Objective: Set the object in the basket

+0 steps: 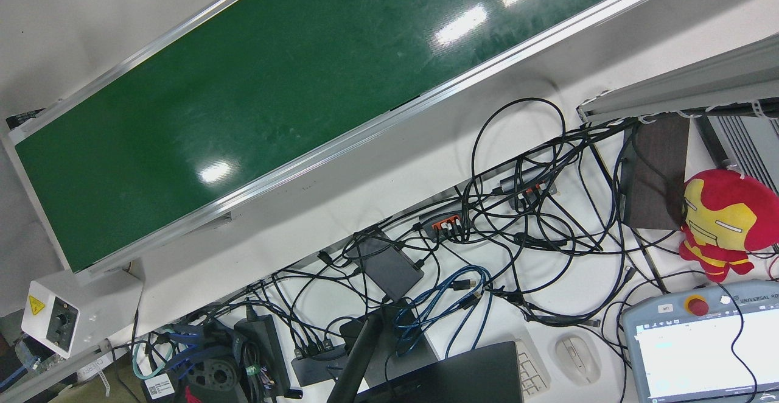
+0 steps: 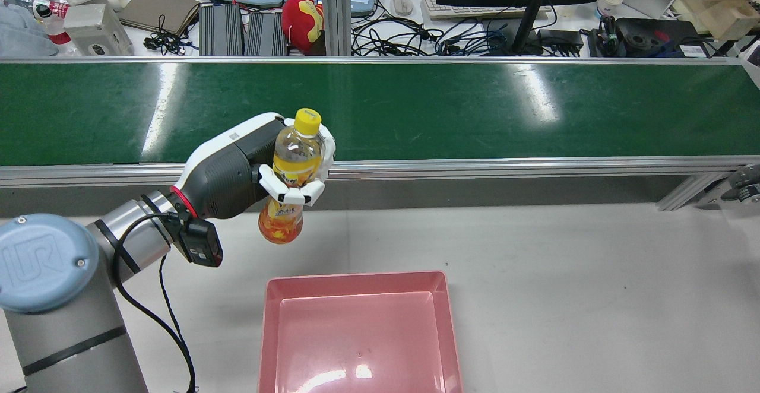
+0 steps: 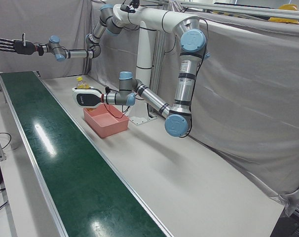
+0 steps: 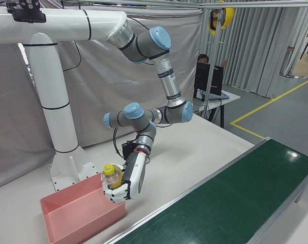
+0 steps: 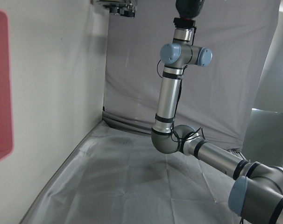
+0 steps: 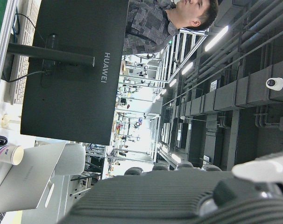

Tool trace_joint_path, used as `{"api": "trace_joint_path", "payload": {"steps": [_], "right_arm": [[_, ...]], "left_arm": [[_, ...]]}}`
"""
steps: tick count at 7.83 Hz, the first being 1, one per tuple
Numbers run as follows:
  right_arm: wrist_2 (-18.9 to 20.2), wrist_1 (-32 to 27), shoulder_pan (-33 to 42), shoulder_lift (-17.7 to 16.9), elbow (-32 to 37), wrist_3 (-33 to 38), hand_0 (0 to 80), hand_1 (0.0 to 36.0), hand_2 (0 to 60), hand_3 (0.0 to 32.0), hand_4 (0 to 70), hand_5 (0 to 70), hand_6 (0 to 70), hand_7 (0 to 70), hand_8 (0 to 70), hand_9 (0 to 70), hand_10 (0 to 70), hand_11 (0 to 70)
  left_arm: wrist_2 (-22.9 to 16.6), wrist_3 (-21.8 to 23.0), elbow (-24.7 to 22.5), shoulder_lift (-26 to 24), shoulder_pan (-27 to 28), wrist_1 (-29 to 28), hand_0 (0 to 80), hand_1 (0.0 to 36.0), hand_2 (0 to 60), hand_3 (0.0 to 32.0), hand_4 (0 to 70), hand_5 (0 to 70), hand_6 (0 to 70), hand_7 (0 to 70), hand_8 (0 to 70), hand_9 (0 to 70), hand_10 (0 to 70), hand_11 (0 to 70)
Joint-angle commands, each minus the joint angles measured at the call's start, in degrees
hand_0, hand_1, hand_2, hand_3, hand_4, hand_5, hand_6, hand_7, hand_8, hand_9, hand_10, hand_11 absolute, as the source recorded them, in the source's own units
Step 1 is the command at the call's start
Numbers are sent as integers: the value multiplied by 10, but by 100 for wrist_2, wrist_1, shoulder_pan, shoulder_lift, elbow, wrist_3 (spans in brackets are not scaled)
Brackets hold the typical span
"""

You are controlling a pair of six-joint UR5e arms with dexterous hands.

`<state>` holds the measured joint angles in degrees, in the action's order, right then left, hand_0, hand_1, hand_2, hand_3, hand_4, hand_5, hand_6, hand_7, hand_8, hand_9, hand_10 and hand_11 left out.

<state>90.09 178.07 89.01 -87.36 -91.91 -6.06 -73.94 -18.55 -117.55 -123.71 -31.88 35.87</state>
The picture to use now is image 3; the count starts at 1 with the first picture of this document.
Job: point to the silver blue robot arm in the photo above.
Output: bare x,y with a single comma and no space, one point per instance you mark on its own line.
189,84
78,53

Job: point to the green conveyor belt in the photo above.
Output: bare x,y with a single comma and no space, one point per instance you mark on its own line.
73,160

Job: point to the black camera on torso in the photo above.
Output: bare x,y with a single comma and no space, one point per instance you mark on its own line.
127,8

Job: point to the yellow hard hat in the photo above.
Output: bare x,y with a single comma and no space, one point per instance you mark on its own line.
285,20
288,7

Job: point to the yellow capped oil bottle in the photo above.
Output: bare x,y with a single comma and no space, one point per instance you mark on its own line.
82,84

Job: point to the pink plastic basket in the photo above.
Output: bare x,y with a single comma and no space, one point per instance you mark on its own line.
107,122

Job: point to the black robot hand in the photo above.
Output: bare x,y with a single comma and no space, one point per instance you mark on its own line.
25,48

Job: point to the white robot torso pedestal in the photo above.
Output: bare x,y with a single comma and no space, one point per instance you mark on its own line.
144,56

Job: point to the grey fabric curtain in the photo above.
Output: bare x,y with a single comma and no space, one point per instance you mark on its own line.
250,98

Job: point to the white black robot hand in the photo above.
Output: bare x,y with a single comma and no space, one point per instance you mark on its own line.
87,98

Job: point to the aluminium upright post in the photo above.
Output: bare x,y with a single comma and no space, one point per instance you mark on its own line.
158,74

